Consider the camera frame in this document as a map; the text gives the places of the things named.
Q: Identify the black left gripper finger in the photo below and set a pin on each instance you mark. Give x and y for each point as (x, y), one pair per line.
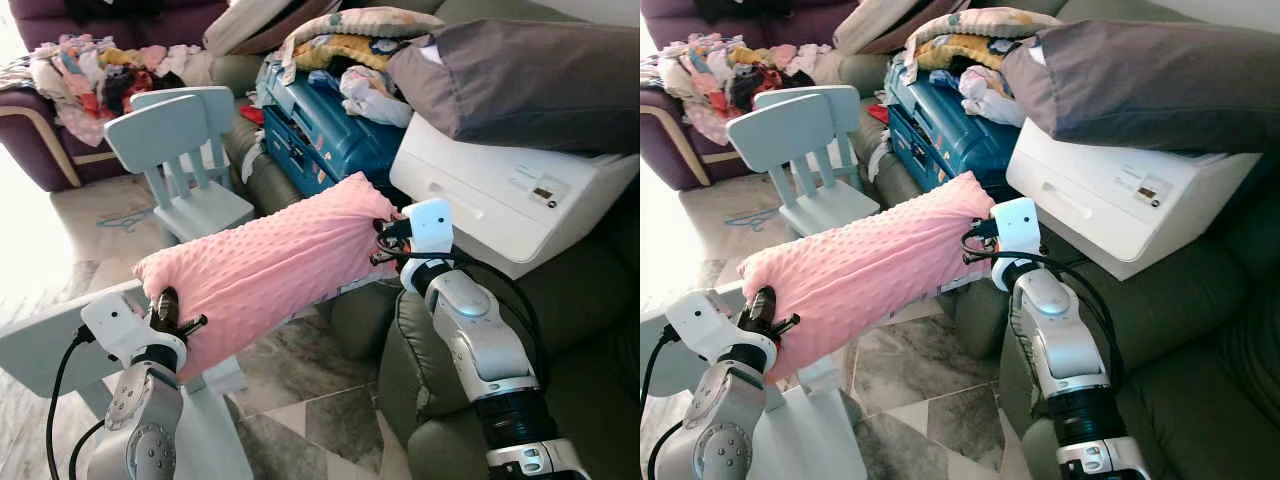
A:
(764, 306)
(167, 308)

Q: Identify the pink dotted pillow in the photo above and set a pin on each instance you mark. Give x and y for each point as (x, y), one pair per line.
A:
(270, 260)
(870, 260)

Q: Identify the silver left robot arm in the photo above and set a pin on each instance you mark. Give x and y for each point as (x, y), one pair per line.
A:
(715, 430)
(135, 430)

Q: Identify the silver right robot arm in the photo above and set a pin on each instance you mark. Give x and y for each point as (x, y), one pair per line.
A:
(475, 330)
(1050, 330)

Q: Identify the green leather sofa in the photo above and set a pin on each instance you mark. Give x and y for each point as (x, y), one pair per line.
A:
(1200, 340)
(590, 330)

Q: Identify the purple sofa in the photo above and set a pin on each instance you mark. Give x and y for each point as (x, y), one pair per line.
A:
(670, 150)
(30, 150)

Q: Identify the grey brown pillow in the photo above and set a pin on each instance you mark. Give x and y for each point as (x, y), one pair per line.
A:
(530, 85)
(1150, 85)

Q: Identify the white box appliance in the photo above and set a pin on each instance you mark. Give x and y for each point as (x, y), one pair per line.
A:
(480, 180)
(1090, 190)

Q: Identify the blue hard suitcase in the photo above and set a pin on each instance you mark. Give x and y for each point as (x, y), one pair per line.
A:
(320, 130)
(940, 130)

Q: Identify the white pink crumpled cloth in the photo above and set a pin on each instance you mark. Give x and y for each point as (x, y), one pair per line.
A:
(375, 95)
(985, 95)

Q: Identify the floral patterned quilt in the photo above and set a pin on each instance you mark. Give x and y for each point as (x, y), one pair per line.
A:
(370, 22)
(985, 22)

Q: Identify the beige cushion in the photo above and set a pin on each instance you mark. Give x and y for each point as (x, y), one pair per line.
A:
(890, 22)
(260, 25)

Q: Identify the colourful clothes pile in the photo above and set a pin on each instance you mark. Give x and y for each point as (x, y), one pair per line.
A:
(80, 80)
(720, 80)

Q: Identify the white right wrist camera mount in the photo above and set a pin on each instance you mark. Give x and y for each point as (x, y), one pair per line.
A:
(432, 222)
(1018, 222)

